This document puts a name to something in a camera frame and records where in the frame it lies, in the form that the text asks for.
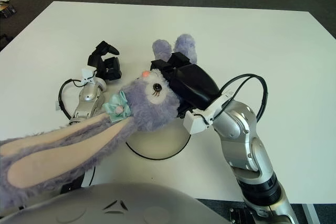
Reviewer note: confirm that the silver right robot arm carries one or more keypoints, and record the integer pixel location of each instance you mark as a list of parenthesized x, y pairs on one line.
[(241, 134)]

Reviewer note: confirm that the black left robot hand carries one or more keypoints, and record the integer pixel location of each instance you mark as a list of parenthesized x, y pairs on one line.
[(113, 69)]

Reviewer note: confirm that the grey table leg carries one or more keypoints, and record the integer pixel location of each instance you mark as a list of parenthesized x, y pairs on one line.
[(309, 213)]

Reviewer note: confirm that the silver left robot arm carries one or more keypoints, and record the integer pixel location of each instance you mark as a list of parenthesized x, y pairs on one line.
[(89, 98)]

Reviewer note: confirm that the white plate with black rim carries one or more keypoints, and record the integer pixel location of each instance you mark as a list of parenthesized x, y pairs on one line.
[(162, 142)]

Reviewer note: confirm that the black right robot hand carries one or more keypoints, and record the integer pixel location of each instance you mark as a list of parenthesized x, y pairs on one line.
[(194, 85)]

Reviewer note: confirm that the dark printed box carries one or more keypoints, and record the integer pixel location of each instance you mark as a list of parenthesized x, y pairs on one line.
[(8, 11)]

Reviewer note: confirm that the purple plush rabbit doll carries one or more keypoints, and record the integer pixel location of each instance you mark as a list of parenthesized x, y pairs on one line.
[(147, 108)]

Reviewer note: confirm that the grey robot torso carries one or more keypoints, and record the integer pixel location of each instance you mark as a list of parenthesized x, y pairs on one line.
[(78, 208)]

